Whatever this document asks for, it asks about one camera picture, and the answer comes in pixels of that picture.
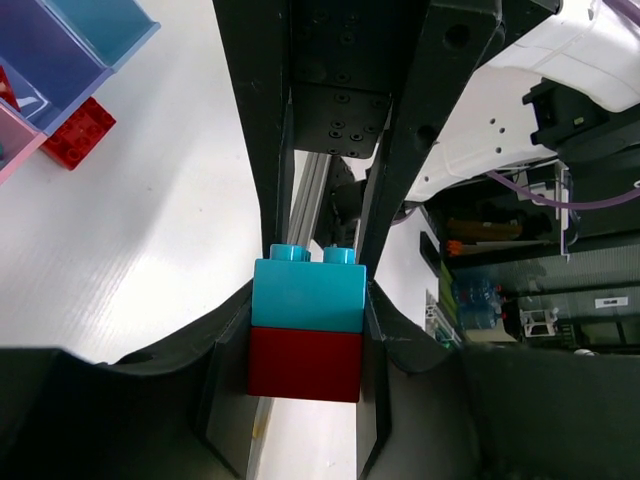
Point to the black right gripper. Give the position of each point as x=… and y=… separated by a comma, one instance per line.
x=348, y=61

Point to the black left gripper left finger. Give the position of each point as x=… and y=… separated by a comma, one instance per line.
x=176, y=409

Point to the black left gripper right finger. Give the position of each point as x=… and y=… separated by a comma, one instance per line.
x=487, y=411

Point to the multicolour lego stack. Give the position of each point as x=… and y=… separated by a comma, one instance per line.
x=307, y=320

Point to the wide red lego brick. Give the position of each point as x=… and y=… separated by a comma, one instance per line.
x=77, y=137

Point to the green red cyan lego stack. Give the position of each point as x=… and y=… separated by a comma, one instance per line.
x=6, y=91

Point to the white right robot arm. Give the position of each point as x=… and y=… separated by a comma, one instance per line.
x=558, y=77

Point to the water bottles in background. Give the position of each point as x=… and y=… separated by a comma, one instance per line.
x=479, y=303

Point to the light blue container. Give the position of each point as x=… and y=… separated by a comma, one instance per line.
x=114, y=30

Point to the dark blue container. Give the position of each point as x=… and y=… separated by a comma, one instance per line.
x=51, y=72

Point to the narrow pink container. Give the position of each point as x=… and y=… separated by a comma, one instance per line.
x=18, y=141

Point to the aluminium front rail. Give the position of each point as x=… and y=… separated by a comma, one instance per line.
x=299, y=440

